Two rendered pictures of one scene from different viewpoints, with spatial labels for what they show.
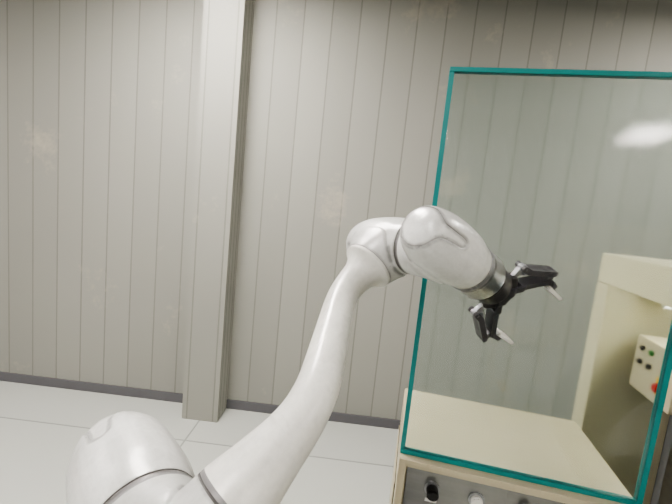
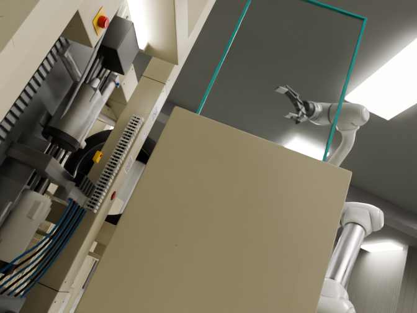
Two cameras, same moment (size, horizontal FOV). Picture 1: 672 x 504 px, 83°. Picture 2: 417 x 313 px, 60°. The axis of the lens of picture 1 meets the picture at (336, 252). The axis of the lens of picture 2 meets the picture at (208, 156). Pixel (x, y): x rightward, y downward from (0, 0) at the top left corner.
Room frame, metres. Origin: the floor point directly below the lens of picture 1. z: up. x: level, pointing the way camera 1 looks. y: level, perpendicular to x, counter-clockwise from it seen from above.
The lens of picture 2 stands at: (2.16, -0.78, 0.80)
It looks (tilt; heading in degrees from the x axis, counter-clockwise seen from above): 20 degrees up; 174
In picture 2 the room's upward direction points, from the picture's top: 23 degrees clockwise
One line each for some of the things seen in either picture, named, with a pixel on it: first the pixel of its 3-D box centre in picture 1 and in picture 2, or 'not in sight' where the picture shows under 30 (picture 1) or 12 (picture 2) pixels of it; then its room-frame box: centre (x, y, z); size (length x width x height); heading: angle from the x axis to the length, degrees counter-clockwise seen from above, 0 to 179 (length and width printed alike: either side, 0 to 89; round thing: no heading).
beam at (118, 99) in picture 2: not in sight; (117, 95); (0.02, -1.24, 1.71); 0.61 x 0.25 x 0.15; 168
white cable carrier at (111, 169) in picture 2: not in sight; (115, 161); (0.55, -0.99, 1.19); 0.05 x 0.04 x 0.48; 78
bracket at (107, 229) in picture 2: not in sight; (84, 224); (0.38, -1.00, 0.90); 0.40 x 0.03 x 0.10; 78
